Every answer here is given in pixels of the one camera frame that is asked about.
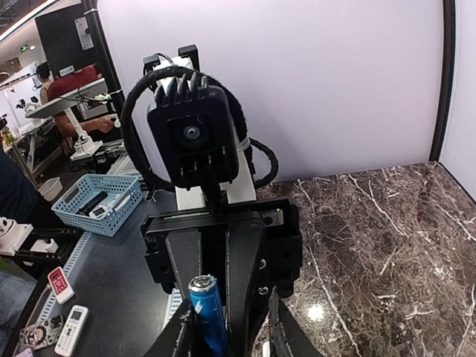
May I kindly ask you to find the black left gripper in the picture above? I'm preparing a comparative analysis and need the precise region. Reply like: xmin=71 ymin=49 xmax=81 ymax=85
xmin=141 ymin=197 xmax=302 ymax=342

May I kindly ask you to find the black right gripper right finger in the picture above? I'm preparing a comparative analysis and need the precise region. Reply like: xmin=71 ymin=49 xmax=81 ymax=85
xmin=268 ymin=286 xmax=323 ymax=357

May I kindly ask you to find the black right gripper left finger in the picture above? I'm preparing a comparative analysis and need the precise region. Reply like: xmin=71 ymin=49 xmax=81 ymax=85
xmin=147 ymin=299 xmax=195 ymax=357

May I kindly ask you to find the blue battery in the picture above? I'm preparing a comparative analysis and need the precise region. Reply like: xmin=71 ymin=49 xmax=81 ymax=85
xmin=188 ymin=274 xmax=228 ymax=356

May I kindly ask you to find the white air conditioner remote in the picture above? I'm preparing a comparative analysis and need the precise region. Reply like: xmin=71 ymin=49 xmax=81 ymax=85
xmin=54 ymin=305 xmax=89 ymax=357

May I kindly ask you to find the red white remote control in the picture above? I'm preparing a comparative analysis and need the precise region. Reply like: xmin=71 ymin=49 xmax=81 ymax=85
xmin=48 ymin=266 xmax=75 ymax=305

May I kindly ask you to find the blue plastic basket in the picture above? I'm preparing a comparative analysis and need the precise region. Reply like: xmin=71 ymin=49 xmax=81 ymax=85
xmin=52 ymin=174 xmax=143 ymax=237

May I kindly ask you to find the patterned phone case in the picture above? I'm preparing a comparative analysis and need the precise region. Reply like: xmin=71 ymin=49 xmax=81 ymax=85
xmin=18 ymin=314 xmax=65 ymax=352

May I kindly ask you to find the white bowl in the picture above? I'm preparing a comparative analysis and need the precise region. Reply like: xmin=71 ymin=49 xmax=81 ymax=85
xmin=39 ymin=177 xmax=63 ymax=202

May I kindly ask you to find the person in red shirt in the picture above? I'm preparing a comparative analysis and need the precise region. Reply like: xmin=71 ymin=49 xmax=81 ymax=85
xmin=47 ymin=65 xmax=120 ymax=143

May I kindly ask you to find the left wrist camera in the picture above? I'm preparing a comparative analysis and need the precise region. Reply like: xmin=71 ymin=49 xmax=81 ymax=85
xmin=147 ymin=74 xmax=239 ymax=189

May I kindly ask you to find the white slotted cable duct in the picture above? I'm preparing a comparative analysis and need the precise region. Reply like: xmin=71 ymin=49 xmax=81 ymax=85
xmin=30 ymin=233 xmax=92 ymax=322

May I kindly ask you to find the black right corner post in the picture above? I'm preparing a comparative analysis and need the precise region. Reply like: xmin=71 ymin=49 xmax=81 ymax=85
xmin=428 ymin=0 xmax=457 ymax=161

